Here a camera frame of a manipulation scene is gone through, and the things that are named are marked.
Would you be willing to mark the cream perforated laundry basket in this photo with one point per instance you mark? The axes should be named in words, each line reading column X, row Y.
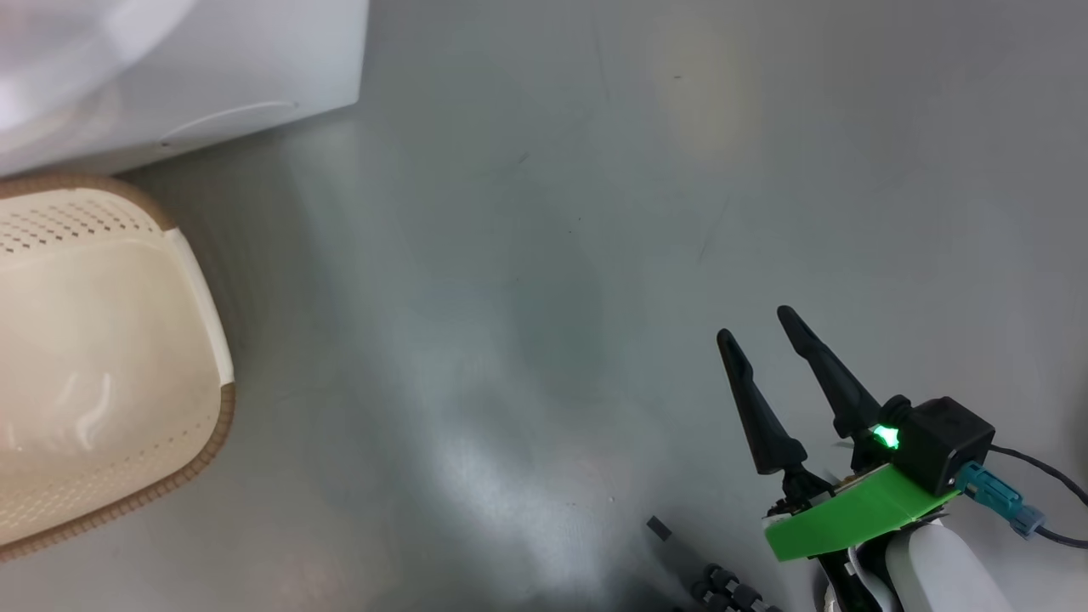
column 102, row 340

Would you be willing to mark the teal right camera connector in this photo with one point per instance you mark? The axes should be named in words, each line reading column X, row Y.
column 994, row 493

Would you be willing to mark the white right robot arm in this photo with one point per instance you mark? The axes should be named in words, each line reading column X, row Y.
column 943, row 569

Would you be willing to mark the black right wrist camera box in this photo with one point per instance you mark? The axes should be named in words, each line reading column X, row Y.
column 943, row 442

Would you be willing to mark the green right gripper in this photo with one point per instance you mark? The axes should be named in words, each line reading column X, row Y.
column 850, row 514

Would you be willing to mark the round white filter cover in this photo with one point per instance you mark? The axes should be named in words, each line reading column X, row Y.
column 229, row 115

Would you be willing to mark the black ribbed robot conduit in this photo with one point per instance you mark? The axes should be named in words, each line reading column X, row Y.
column 731, row 591

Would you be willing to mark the white front-load washing machine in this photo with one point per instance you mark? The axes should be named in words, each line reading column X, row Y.
column 212, row 68

